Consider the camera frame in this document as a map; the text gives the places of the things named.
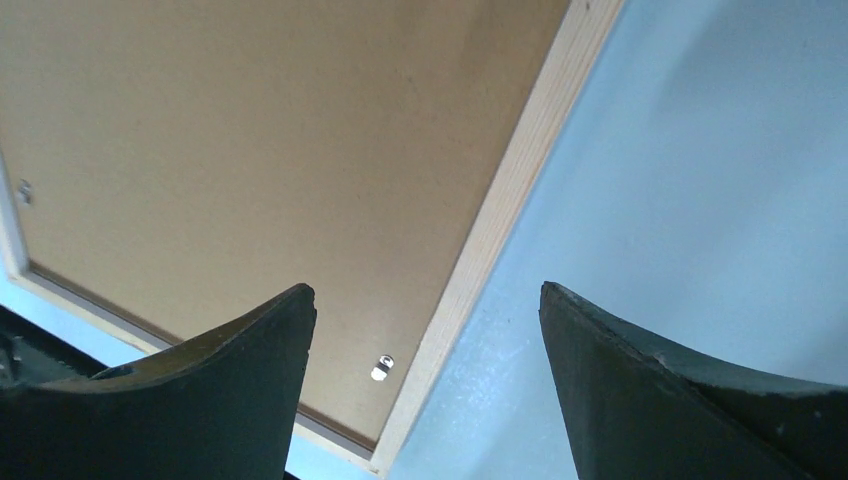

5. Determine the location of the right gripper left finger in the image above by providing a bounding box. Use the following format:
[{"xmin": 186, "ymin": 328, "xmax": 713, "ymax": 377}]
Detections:
[{"xmin": 1, "ymin": 284, "xmax": 317, "ymax": 479}]

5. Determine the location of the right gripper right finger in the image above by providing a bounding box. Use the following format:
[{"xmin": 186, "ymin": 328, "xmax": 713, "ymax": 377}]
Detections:
[{"xmin": 539, "ymin": 282, "xmax": 847, "ymax": 479}]

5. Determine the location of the white wooden picture frame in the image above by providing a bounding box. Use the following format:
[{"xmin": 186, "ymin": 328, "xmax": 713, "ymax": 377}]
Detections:
[{"xmin": 0, "ymin": 0, "xmax": 627, "ymax": 478}]

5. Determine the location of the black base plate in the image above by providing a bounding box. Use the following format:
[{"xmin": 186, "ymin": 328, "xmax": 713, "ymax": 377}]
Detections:
[{"xmin": 1, "ymin": 307, "xmax": 107, "ymax": 388}]

